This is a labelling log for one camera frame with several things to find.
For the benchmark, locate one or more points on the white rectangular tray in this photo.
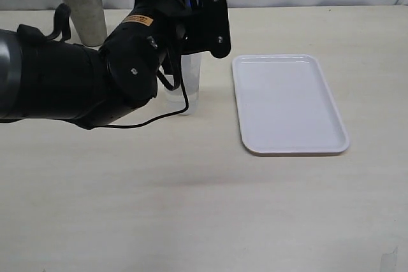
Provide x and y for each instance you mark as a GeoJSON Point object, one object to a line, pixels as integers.
{"type": "Point", "coordinates": [285, 106]}

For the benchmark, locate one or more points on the stainless steel cup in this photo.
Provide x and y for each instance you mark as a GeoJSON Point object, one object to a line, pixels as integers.
{"type": "Point", "coordinates": [89, 20]}

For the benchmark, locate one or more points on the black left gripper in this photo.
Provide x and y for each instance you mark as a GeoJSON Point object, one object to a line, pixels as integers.
{"type": "Point", "coordinates": [158, 27]}

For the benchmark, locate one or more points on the clear plastic container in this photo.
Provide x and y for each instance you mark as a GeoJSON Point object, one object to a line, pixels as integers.
{"type": "Point", "coordinates": [191, 67]}

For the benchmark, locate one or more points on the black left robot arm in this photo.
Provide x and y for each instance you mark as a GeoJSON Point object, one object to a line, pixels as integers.
{"type": "Point", "coordinates": [45, 76]}

